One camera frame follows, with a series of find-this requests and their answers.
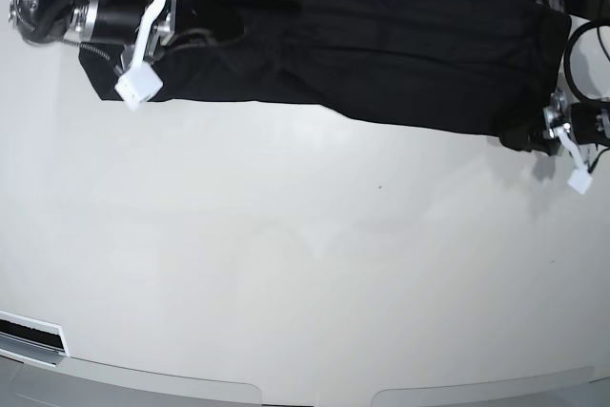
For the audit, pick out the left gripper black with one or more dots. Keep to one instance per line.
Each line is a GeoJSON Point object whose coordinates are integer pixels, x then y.
{"type": "Point", "coordinates": [584, 124]}

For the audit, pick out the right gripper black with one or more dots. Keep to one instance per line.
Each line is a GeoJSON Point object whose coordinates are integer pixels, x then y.
{"type": "Point", "coordinates": [111, 23]}

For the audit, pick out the black t-shirt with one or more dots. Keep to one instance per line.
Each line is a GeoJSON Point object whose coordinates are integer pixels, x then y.
{"type": "Point", "coordinates": [482, 67]}

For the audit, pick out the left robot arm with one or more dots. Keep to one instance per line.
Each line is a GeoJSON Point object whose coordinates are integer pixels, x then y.
{"type": "Point", "coordinates": [584, 71]}

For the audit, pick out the white slotted table fixture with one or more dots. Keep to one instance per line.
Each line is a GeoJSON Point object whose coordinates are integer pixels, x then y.
{"type": "Point", "coordinates": [35, 332]}

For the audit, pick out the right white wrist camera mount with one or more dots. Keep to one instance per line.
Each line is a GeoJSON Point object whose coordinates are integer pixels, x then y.
{"type": "Point", "coordinates": [139, 82]}

